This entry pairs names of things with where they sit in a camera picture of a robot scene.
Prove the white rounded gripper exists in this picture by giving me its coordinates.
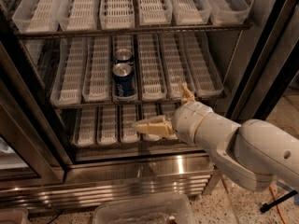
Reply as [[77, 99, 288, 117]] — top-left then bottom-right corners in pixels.
[[134, 83, 213, 144]]

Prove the blue pepsi can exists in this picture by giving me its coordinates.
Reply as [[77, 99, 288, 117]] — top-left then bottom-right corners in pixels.
[[114, 49, 134, 65], [112, 63, 135, 98]]

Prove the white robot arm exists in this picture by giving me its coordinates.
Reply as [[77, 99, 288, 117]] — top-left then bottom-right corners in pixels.
[[134, 83, 299, 191]]

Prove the stainless steel fridge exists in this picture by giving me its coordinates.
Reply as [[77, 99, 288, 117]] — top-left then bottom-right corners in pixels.
[[0, 0, 298, 213]]

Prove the open fridge door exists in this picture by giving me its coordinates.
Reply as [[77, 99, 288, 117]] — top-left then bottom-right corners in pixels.
[[225, 0, 299, 121]]

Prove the clear plastic bin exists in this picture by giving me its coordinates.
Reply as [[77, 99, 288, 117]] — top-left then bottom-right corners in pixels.
[[93, 193, 196, 224]]

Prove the black stand leg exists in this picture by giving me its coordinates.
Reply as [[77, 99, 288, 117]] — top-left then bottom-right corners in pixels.
[[260, 190, 297, 213]]

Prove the clear container corner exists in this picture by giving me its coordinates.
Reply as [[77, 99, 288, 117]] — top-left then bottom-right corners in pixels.
[[0, 208, 31, 224]]

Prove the orange cable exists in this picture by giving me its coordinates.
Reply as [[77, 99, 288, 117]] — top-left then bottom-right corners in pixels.
[[269, 185, 288, 224]]

